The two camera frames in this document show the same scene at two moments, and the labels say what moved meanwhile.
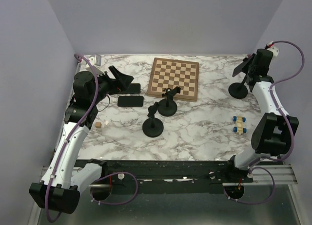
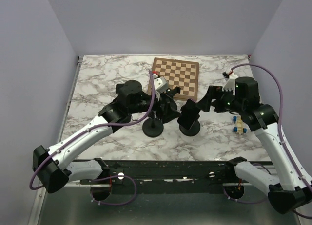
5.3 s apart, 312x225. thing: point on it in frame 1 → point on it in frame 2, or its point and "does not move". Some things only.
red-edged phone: (242, 66) → (189, 114)
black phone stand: (153, 127) does not move
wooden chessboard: (170, 73) does not move
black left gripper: (122, 83) → (169, 113)
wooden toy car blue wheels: (239, 128) does not move
